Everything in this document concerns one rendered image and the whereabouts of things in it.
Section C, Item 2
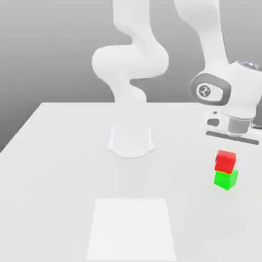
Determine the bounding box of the small red cube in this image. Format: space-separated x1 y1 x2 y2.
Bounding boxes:
214 149 236 174

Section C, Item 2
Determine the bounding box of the small green cube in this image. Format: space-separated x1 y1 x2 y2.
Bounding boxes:
213 169 239 191

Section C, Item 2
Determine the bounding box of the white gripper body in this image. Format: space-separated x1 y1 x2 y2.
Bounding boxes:
202 130 262 151

